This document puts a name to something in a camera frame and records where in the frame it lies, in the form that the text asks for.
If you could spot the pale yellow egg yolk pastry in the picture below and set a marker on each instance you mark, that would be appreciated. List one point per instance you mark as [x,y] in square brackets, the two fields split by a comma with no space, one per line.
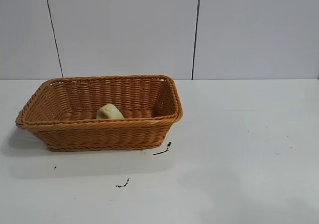
[109,112]

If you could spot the brown woven wicker basket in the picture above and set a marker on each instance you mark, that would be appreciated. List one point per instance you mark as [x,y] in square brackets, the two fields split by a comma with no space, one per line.
[99,134]

